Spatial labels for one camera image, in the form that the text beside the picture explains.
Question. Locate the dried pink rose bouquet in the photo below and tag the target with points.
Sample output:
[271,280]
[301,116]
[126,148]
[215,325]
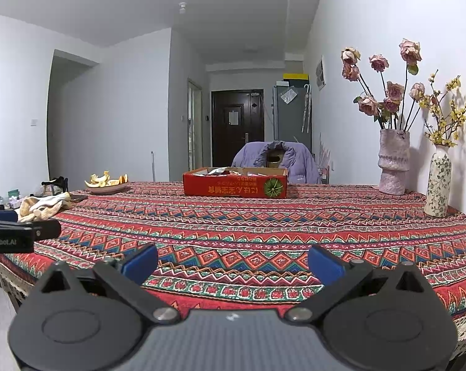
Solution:
[387,96]

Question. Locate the yellow flower branches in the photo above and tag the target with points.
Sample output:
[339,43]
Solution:
[445,116]

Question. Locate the patterned red tablecloth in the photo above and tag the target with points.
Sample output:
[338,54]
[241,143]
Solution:
[233,232]

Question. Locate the white framed glass door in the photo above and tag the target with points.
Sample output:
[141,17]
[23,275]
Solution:
[194,123]

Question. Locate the black bag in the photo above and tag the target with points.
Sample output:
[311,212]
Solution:
[57,185]

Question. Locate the pink textured vase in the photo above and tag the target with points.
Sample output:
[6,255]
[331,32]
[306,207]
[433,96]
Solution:
[393,162]

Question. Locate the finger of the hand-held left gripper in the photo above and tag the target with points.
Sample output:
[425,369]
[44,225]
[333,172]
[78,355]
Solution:
[45,228]
[1,215]

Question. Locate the white and yellow cloth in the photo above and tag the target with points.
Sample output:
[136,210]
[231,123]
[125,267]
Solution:
[43,205]

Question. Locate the paper on door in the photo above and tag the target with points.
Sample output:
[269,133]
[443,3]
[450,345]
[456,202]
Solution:
[233,118]

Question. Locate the red cardboard box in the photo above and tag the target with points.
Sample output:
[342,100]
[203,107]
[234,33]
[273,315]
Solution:
[233,186]

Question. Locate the yellow and black box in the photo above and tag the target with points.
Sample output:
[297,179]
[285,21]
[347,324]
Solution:
[294,78]

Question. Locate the wall poster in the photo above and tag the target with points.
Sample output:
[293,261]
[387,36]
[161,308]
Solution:
[322,73]

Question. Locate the paper on refrigerator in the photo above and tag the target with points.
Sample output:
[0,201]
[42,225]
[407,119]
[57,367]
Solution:
[288,95]

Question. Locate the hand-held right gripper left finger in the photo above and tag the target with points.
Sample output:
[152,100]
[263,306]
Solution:
[140,263]

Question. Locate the dark entrance door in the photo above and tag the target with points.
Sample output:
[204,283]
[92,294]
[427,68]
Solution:
[237,139]

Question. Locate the white folded umbrella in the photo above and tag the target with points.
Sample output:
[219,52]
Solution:
[306,108]

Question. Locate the dark flat object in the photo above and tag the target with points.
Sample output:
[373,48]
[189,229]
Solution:
[78,198]

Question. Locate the brown plate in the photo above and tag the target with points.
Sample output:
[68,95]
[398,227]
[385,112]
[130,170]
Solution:
[107,189]

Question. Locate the white floral vase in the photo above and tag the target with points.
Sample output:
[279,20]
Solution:
[438,181]

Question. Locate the purple puffer jacket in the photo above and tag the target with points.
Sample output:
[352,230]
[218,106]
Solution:
[252,162]

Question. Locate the mop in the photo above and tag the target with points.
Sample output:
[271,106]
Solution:
[153,166]

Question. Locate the brown chair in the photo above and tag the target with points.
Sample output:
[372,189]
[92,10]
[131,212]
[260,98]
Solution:
[275,159]

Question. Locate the ceiling light fixture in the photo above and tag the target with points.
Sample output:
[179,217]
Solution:
[183,7]

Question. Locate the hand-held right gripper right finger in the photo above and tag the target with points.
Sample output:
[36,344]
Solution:
[325,264]

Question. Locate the grey refrigerator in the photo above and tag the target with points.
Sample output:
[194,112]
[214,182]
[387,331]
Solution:
[291,116]

